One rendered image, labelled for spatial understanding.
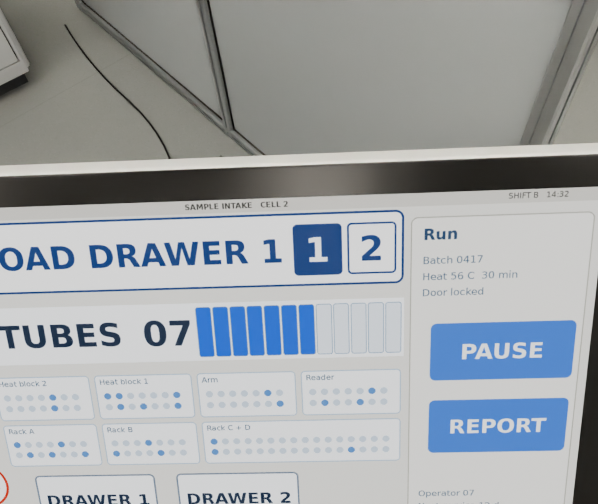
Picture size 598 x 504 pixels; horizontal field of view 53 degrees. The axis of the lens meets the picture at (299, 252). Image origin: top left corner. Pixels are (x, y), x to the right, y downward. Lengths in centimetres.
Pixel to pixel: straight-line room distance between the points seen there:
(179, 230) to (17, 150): 192
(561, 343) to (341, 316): 15
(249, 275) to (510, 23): 71
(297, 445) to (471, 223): 21
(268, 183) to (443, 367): 18
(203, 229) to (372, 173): 12
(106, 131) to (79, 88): 26
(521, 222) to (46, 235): 32
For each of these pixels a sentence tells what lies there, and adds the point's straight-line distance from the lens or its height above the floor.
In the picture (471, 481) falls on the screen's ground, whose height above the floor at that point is 101.
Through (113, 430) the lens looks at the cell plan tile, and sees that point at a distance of 49.
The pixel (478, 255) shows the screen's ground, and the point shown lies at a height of 115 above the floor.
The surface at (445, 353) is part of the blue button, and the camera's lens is 44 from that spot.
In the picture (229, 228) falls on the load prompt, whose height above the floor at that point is 117.
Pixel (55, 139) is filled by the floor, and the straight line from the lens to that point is 228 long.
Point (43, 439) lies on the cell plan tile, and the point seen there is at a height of 105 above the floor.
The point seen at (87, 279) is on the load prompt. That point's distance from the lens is 44.
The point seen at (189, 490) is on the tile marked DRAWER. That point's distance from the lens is 50.
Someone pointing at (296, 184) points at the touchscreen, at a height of 119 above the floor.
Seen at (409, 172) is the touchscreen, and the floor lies 119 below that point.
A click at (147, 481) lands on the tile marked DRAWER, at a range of 51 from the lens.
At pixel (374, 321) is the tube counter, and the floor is 112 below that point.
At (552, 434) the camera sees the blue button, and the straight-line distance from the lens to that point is 49.
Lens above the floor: 149
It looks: 57 degrees down
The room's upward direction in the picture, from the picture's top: 6 degrees counter-clockwise
